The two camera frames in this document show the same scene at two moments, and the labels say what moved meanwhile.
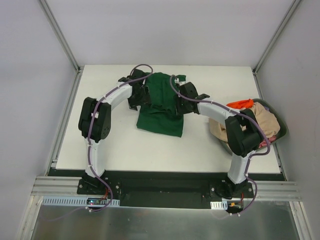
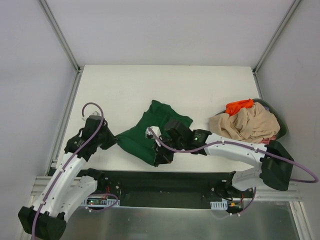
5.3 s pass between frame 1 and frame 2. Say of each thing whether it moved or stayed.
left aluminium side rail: stayed
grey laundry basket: stayed
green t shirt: moved
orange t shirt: stayed
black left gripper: moved
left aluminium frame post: stayed
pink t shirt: stayed
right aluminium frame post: stayed
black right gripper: moved
